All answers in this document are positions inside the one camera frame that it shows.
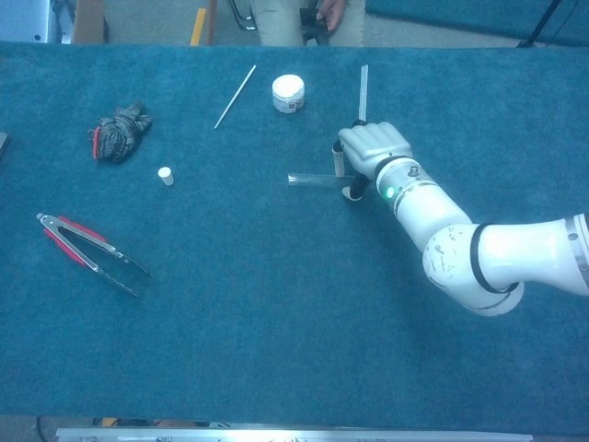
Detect grey knit work gloves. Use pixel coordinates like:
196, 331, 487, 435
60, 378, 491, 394
87, 101, 154, 165

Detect seated person beige trousers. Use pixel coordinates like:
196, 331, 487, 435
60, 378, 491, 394
250, 0, 367, 47

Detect black tripod stand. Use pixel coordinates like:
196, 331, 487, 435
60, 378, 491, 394
514, 0, 565, 49

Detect grey metal cabinet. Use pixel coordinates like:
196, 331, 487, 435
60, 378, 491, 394
0, 0, 75, 45

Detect thin metal stirring rod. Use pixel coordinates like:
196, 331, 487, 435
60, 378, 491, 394
214, 64, 258, 131

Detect aluminium frame rail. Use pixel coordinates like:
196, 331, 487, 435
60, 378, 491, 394
55, 427, 534, 442

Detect clear glass strip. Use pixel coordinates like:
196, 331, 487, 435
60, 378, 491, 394
357, 64, 370, 123

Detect black handheld controller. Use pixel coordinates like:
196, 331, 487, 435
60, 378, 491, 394
298, 7, 333, 41

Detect red handled metal tongs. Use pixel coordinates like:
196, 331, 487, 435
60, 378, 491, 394
36, 212, 155, 299

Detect yellow painted post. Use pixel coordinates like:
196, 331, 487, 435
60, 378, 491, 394
190, 7, 208, 47

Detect teal covered background table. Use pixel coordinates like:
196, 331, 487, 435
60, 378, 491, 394
365, 0, 589, 42

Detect clear glass test tube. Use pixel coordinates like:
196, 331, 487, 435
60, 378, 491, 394
287, 172, 358, 189

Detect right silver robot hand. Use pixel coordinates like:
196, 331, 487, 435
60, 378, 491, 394
330, 120, 414, 203

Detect teal felt table cover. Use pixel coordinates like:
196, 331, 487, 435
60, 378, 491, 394
0, 40, 589, 436

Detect white round lidded jar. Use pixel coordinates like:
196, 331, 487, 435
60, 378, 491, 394
271, 74, 306, 114

